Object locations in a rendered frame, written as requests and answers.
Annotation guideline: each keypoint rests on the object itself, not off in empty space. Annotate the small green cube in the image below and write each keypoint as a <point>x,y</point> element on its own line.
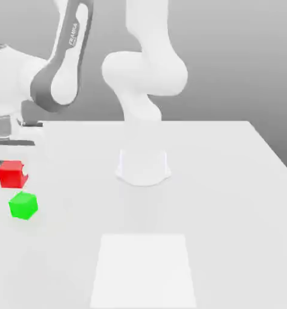
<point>23,205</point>

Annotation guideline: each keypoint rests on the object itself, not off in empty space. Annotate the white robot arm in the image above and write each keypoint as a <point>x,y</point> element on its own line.
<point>143,72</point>

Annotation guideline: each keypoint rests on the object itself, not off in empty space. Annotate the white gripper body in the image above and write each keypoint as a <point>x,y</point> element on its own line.
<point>10,143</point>

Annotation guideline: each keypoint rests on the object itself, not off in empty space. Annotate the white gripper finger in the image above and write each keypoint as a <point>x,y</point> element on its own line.
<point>25,170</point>

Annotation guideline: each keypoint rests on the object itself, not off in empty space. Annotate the small red cube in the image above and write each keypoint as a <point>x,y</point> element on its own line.
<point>10,174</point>

